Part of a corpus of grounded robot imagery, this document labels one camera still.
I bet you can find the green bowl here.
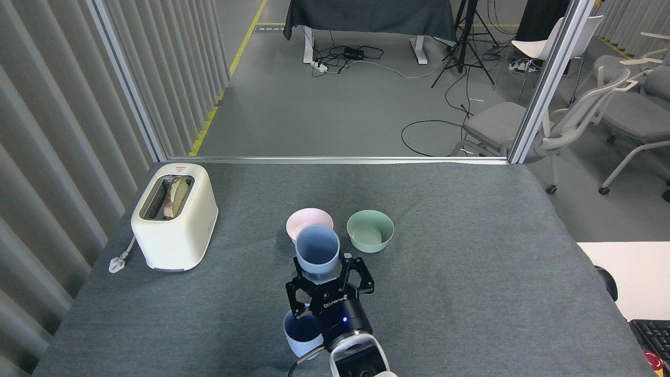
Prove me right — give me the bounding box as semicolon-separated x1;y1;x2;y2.
347;210;395;254

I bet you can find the toasted bread slice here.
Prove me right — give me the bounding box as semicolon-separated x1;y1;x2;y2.
163;178;189;219

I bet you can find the table with dark cloth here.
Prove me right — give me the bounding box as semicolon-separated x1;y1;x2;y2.
283;0;457;65

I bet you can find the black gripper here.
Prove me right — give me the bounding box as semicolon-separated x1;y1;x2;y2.
285;253;375;349

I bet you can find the black keyboard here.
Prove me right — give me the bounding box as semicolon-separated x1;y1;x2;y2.
629;319;670;362

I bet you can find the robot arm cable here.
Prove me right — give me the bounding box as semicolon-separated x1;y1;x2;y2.
287;347;323;377

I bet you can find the cream white toaster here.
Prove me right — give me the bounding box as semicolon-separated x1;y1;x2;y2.
130;163;219;272

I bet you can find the white plastic chair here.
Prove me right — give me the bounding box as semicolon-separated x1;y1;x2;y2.
493;16;604;104

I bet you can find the black tripod stand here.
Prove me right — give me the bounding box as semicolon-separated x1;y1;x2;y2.
431;0;496;88

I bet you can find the pink bowl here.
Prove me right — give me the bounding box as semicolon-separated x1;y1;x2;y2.
286;208;334;245

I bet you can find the black round object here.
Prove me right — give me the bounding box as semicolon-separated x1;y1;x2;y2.
595;265;619;302

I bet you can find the silver frame post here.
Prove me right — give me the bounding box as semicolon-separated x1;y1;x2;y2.
507;0;597;164
85;0;168;163

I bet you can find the white power cord with plug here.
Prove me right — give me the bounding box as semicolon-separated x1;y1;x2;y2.
108;236;138;274

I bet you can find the white office chair grey seat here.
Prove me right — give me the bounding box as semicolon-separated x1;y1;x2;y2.
598;65;670;204
451;65;637;195
591;31;670;87

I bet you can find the silver horizontal frame rail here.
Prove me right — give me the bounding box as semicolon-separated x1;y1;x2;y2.
166;156;511;165

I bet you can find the black panel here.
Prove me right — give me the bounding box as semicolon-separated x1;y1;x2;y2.
516;0;571;42

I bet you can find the black floor cable loop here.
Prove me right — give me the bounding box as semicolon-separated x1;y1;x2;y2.
401;120;469;157

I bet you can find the blue plastic cup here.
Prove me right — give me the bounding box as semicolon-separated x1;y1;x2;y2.
295;224;341;279
283;309;325;359

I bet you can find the white side table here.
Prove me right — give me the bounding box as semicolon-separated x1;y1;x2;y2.
577;241;670;321

